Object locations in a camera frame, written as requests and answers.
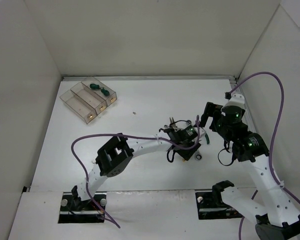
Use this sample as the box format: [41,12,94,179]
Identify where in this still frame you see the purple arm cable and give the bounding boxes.
[71,114,203,229]
[224,71,300,240]

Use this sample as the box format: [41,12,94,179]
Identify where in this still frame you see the green stubby flathead screwdriver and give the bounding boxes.
[89,83,100,90]

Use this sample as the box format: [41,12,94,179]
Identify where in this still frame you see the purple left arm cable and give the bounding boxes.
[71,114,203,229]

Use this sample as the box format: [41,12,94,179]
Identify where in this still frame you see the small silver ratchet wrench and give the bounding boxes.
[163,120,192,129]

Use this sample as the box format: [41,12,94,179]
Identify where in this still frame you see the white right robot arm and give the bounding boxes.
[199,93,300,240]

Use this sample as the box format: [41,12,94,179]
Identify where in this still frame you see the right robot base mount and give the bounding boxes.
[195,180,242,220]

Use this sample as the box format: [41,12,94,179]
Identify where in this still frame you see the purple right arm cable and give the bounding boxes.
[224,71,300,240]

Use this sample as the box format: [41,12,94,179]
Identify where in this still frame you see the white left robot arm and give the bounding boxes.
[70,124,207,210]

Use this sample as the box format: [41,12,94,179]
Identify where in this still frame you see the large silver ratchet wrench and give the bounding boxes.
[194,150,202,161]

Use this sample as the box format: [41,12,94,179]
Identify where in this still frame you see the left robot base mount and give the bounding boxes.
[58,192,106,224]

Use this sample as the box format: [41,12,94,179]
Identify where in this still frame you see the clear three-compartment container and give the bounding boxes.
[60,76,118,124]

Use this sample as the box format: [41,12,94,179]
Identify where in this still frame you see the green handled pliers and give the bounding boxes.
[200,129,210,145]

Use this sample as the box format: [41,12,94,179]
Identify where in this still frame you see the green stubby Phillips screwdriver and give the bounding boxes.
[100,88,110,97]

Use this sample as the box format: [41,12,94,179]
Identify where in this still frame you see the aluminium rail right edge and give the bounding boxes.
[229,76,270,171]

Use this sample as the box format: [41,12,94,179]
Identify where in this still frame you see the yellow needle-nose pliers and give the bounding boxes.
[169,117,180,132]

